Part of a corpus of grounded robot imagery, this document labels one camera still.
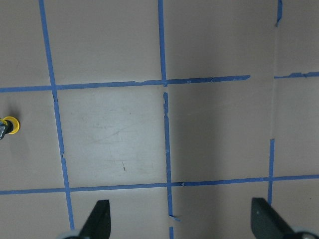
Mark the brown paper table mat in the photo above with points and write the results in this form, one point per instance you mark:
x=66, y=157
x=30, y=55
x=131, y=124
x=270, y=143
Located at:
x=178, y=112

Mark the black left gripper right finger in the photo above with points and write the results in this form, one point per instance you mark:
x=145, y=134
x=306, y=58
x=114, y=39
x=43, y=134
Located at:
x=266, y=223

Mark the yellow push button switch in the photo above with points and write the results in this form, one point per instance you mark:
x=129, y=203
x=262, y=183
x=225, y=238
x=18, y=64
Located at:
x=9, y=125

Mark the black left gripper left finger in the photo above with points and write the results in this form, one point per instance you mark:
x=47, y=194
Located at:
x=98, y=224

